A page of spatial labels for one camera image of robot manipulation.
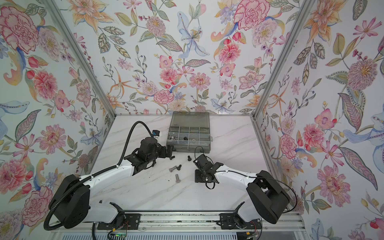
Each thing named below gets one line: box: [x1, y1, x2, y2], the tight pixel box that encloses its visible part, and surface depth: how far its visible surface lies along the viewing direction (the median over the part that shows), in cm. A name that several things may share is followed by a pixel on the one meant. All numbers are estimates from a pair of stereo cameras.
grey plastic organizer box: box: [166, 111, 213, 153], surface depth 109 cm
